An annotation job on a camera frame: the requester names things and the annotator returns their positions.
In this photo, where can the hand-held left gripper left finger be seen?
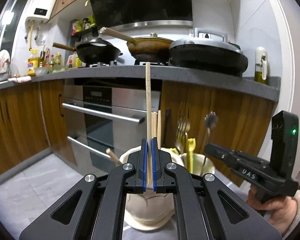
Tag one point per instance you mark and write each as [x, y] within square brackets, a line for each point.
[145, 165]

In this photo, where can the pink cloth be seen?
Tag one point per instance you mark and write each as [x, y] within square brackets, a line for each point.
[20, 79]

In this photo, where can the black electric griddle pan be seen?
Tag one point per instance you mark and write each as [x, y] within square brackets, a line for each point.
[207, 55]

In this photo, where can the wooden chopstick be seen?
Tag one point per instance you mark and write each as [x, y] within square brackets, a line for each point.
[159, 127]
[153, 125]
[148, 100]

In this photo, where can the silver metal fork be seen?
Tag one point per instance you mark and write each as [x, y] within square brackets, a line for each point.
[182, 112]

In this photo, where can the white wall water heater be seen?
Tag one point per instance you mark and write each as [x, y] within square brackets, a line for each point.
[42, 2]

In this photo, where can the stainless steel built-in oven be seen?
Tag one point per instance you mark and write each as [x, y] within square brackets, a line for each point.
[100, 120]

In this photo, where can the gas stove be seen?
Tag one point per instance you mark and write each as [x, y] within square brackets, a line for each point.
[107, 64]

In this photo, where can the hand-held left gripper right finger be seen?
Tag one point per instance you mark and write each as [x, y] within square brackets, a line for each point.
[154, 165]

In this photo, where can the gold metal fork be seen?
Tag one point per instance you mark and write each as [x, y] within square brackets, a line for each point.
[183, 130]

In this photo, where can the black range hood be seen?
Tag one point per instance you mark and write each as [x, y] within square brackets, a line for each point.
[140, 2]

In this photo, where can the white oil dispenser bottle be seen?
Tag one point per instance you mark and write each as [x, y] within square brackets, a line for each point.
[261, 65]

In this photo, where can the brown frying pan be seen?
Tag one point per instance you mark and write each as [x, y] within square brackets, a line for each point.
[150, 48]

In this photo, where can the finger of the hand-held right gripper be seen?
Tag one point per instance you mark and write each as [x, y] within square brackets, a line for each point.
[218, 152]

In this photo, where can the white floral ceramic utensil holder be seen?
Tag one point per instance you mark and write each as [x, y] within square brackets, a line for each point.
[150, 212]

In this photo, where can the yellow plastic utensil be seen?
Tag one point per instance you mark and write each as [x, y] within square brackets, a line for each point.
[190, 152]
[172, 151]

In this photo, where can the row of condiment bottles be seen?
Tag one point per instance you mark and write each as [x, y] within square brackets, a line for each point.
[57, 61]

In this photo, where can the wooden kitchen base cabinet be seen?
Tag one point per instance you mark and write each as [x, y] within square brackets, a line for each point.
[227, 105]
[22, 120]

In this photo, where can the yellow cooking oil bottle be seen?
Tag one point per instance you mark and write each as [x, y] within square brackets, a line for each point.
[32, 66]

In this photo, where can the kitchen window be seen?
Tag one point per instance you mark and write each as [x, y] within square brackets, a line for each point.
[7, 20]

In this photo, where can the grey kitchen countertop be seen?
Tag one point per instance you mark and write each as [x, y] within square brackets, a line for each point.
[189, 76]

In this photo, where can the person's right hand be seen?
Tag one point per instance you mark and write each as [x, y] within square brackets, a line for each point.
[277, 210]

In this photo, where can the wall spice rack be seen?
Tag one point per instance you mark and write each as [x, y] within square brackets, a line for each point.
[83, 31]

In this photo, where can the black wok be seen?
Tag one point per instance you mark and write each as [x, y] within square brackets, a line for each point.
[97, 51]

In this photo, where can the pale hanging towel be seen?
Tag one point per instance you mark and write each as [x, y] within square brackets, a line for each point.
[3, 60]

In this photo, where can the grey plaid tablecloth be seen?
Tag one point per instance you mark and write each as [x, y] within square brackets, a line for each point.
[27, 205]

